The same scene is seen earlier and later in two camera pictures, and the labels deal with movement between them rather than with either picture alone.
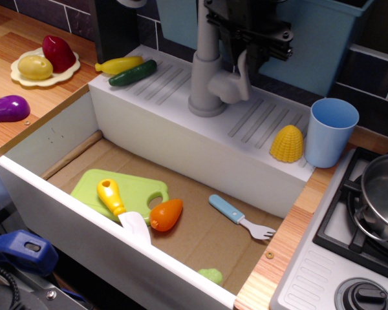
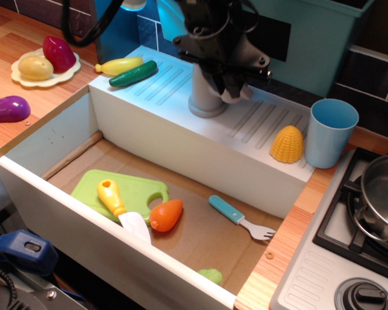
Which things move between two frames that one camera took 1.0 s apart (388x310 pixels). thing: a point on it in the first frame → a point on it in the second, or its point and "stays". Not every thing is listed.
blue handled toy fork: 257,231 stays
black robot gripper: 256,20 → 218,35
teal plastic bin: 321,30 stays
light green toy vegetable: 213,274 stays
